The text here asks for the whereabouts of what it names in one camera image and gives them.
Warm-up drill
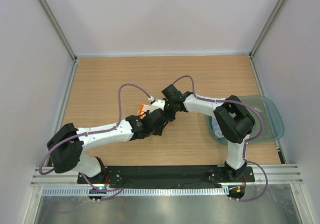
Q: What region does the orange white patterned towel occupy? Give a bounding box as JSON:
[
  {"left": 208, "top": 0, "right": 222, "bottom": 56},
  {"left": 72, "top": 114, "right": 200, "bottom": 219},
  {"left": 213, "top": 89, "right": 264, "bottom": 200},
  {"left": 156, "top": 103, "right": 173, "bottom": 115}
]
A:
[{"left": 137, "top": 104, "right": 151, "bottom": 116}]

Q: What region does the blue bear towel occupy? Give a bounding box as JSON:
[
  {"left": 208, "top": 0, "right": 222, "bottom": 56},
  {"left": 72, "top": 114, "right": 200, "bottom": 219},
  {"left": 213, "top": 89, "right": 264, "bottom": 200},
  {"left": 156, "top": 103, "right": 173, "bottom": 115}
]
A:
[{"left": 211, "top": 117, "right": 224, "bottom": 139}]

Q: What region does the clear teal plastic container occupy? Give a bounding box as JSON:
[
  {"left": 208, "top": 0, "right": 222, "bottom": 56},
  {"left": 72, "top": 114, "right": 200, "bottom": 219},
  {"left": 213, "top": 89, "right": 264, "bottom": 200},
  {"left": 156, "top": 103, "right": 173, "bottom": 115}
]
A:
[{"left": 205, "top": 95, "right": 285, "bottom": 146}]

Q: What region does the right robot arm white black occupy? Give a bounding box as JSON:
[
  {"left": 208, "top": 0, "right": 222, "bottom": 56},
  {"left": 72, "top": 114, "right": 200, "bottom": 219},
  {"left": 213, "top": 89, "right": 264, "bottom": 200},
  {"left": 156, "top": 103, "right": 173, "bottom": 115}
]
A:
[{"left": 162, "top": 84, "right": 256, "bottom": 182}]

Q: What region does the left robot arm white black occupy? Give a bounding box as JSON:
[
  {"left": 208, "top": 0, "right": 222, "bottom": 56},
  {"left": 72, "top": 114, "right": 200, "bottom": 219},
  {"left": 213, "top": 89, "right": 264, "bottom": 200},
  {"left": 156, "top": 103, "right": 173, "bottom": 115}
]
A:
[{"left": 47, "top": 108, "right": 176, "bottom": 184}]

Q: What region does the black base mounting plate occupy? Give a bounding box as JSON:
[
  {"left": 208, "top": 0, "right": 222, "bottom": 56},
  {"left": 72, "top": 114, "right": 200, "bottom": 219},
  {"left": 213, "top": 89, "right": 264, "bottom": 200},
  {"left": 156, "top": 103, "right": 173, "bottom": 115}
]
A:
[{"left": 89, "top": 165, "right": 255, "bottom": 189}]

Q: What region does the white slotted cable duct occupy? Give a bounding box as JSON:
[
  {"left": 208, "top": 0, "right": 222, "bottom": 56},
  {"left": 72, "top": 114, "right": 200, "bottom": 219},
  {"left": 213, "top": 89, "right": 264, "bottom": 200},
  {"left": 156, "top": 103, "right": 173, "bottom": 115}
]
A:
[{"left": 42, "top": 186, "right": 229, "bottom": 197}]

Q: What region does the aluminium frame rail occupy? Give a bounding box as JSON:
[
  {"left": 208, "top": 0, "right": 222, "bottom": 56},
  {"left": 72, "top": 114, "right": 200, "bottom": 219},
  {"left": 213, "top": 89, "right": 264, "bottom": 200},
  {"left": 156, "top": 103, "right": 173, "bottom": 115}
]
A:
[{"left": 31, "top": 164, "right": 303, "bottom": 187}]

